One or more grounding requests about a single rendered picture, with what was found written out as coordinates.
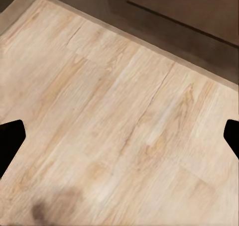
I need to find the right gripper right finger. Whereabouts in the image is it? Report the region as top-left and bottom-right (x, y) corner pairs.
(224, 119), (239, 160)

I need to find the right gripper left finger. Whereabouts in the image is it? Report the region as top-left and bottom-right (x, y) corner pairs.
(0, 119), (26, 179)

